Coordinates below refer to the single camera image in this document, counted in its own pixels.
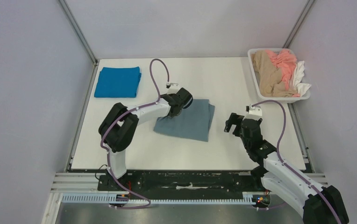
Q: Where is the right aluminium frame post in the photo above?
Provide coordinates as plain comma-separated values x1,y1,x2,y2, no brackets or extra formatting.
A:
282,0,316,49

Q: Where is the white slotted cable duct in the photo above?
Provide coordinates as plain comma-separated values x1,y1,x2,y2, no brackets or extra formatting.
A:
61,193,259,205

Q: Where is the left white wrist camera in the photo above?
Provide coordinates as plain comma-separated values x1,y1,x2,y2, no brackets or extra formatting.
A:
166,82,181,94

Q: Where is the aluminium frame post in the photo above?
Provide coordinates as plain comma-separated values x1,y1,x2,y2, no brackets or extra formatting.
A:
282,0,316,49
57,0,99,64

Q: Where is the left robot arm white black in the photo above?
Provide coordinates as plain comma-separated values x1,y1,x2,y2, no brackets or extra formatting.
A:
98,88,193,190

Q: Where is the left aluminium frame post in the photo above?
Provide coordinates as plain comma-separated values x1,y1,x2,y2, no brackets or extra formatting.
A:
57,0,99,64

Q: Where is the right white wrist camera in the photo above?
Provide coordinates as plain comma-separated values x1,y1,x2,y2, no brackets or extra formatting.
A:
244,105,263,121

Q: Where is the folded bright blue t shirt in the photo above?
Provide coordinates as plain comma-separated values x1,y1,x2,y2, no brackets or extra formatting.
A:
94,67,142,98

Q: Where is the grey-blue t shirt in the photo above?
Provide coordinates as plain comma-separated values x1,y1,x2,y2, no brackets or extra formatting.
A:
153,99,215,142

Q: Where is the white t shirt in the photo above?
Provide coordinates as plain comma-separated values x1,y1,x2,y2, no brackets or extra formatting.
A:
289,61,312,97

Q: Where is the white plastic laundry basket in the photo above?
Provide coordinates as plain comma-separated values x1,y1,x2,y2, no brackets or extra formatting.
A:
247,48,311,104

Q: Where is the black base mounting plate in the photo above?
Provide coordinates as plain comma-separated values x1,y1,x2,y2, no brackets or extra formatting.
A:
97,170,271,203

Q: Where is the beige t shirt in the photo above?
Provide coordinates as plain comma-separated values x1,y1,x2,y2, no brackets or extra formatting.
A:
251,50,281,97

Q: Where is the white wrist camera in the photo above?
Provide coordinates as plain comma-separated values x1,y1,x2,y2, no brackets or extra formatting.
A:
166,82,181,94
244,105,263,121

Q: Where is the pink t shirt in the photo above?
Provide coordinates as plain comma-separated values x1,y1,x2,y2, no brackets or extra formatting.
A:
265,49,300,97

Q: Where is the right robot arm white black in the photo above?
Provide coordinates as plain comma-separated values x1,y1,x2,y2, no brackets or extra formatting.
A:
224,113,350,224

